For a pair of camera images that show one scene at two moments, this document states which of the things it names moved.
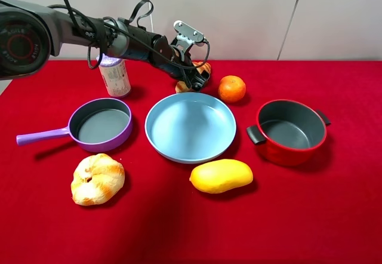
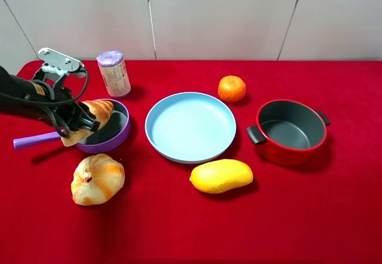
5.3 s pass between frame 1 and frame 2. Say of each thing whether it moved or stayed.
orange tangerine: stayed
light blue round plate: stayed
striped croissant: moved
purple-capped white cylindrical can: stayed
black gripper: moved
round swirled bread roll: stayed
